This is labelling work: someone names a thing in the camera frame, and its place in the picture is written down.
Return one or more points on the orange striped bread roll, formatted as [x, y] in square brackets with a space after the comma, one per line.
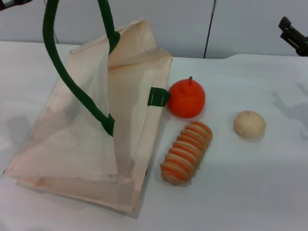
[186, 154]

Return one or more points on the orange pear-shaped fruit with stem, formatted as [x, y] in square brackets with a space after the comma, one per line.
[185, 98]

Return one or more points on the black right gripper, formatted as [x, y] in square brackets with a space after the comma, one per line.
[302, 41]

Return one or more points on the beige round potato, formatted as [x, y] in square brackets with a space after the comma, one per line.
[249, 124]

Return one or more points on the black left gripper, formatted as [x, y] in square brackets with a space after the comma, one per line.
[14, 3]

